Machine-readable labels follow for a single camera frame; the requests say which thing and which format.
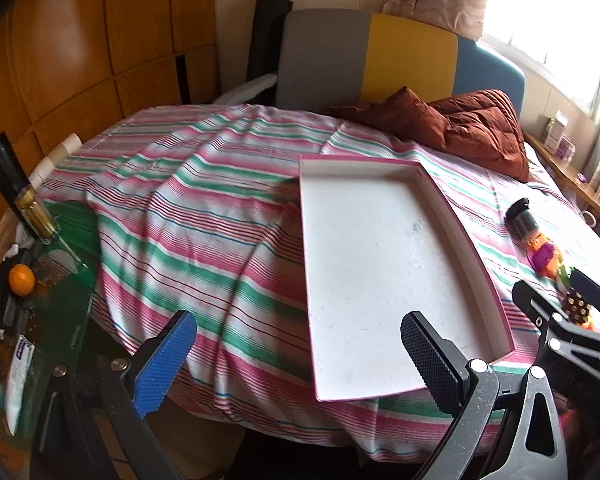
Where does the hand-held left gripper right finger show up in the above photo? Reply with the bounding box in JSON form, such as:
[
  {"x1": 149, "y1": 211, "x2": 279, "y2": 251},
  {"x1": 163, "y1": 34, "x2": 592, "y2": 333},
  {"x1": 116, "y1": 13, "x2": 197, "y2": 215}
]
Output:
[{"x1": 400, "y1": 311, "x2": 568, "y2": 480}]

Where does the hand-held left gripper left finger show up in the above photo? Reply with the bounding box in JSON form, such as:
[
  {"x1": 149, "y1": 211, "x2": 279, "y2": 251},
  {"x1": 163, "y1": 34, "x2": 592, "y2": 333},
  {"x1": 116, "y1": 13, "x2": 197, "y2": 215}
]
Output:
[{"x1": 30, "y1": 310, "x2": 198, "y2": 480}]

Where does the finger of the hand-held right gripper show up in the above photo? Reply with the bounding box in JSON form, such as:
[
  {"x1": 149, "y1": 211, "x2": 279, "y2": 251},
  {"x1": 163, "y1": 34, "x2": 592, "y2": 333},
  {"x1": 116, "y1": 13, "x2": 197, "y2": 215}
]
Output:
[
  {"x1": 511, "y1": 280, "x2": 600, "y2": 376},
  {"x1": 570, "y1": 269, "x2": 600, "y2": 323}
]

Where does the brown wooden peg massager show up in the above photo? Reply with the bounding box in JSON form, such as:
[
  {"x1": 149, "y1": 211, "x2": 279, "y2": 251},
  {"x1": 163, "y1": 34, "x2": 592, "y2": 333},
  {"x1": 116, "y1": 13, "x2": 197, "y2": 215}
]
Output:
[{"x1": 562, "y1": 287, "x2": 593, "y2": 326}]

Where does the purple plastic toy piece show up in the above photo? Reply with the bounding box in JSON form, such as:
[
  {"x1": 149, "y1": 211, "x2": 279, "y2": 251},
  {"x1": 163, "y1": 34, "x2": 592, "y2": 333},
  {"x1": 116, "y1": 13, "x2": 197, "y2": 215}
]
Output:
[{"x1": 532, "y1": 244, "x2": 561, "y2": 273}]

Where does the orange plastic half tube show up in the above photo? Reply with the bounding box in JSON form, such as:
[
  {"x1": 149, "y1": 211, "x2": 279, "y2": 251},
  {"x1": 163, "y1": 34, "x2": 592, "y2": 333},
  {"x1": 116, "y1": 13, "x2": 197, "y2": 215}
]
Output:
[{"x1": 526, "y1": 235, "x2": 563, "y2": 278}]

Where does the grey jar with black cap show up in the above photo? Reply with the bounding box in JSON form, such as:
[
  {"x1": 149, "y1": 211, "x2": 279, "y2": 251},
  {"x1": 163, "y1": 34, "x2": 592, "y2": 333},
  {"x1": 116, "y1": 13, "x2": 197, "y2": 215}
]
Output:
[{"x1": 505, "y1": 198, "x2": 538, "y2": 241}]

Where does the white tray with pink rim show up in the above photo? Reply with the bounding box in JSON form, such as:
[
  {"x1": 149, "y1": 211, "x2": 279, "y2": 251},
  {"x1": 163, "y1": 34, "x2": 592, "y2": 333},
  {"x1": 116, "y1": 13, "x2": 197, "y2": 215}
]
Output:
[{"x1": 299, "y1": 155, "x2": 515, "y2": 403}]

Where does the wooden window shelf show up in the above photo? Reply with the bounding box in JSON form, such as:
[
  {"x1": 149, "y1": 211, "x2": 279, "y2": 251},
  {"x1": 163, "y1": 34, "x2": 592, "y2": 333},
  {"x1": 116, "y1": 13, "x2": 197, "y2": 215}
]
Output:
[{"x1": 522, "y1": 130, "x2": 600, "y2": 216}]

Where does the green glass side table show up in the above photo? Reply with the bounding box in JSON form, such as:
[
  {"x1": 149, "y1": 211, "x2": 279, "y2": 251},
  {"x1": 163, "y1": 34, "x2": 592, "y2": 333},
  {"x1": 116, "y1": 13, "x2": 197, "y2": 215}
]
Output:
[{"x1": 0, "y1": 200, "x2": 101, "y2": 451}]

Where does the beige bedding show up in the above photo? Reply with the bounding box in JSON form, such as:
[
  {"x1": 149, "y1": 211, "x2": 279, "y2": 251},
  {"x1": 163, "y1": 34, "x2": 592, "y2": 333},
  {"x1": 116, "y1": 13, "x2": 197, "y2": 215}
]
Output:
[{"x1": 522, "y1": 140, "x2": 563, "y2": 193}]

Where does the striped bed sheet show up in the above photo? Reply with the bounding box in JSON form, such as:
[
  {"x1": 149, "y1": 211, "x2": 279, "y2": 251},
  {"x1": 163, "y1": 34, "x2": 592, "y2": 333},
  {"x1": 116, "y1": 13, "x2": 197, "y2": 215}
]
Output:
[{"x1": 30, "y1": 102, "x2": 600, "y2": 463}]

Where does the white tube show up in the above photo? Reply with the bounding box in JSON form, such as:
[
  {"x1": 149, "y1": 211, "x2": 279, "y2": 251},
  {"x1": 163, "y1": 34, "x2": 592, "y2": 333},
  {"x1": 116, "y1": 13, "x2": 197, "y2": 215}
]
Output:
[{"x1": 2, "y1": 332, "x2": 36, "y2": 436}]

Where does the orange fruit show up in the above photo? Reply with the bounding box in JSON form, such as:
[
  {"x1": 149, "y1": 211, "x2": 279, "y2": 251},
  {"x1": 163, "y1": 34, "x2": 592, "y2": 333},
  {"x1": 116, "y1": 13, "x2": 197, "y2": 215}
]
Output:
[{"x1": 7, "y1": 264, "x2": 35, "y2": 296}]

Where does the white carton box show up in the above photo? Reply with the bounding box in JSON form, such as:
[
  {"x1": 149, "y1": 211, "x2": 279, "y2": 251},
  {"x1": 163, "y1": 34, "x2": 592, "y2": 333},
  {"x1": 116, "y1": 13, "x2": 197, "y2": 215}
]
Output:
[{"x1": 544, "y1": 110, "x2": 570, "y2": 148}]

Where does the brown quilted duvet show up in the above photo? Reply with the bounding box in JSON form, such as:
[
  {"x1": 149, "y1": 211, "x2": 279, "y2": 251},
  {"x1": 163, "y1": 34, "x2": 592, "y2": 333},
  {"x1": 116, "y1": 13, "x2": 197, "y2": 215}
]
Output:
[{"x1": 330, "y1": 86, "x2": 531, "y2": 183}]

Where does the stack of paper cups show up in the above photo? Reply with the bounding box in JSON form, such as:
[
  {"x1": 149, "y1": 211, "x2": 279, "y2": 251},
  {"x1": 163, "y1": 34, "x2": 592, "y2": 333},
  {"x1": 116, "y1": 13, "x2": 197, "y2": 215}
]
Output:
[{"x1": 30, "y1": 132, "x2": 83, "y2": 186}]

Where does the gold-capped bottle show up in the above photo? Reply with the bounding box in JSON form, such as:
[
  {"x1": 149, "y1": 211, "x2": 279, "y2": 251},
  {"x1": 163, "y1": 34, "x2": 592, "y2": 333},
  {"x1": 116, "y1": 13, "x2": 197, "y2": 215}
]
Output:
[{"x1": 0, "y1": 132, "x2": 88, "y2": 271}]

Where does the window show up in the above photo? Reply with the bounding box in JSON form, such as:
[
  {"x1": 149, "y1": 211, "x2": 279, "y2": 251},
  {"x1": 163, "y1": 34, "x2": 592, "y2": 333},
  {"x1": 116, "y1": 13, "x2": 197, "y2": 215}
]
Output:
[{"x1": 480, "y1": 0, "x2": 600, "y2": 116}]

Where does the wooden wardrobe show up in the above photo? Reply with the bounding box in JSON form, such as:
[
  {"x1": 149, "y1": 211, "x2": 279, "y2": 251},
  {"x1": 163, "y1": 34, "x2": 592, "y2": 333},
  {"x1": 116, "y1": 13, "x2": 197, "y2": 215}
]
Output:
[{"x1": 0, "y1": 0, "x2": 221, "y2": 241}]

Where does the grey yellow blue headboard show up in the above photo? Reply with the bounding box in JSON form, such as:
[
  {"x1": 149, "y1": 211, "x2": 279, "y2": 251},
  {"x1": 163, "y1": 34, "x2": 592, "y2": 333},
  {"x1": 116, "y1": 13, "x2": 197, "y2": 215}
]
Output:
[{"x1": 275, "y1": 8, "x2": 526, "y2": 116}]

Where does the black rolled mat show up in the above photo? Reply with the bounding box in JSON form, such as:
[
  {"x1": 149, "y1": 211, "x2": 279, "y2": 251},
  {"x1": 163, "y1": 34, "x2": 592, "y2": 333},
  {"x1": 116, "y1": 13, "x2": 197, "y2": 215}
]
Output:
[{"x1": 246, "y1": 0, "x2": 292, "y2": 92}]

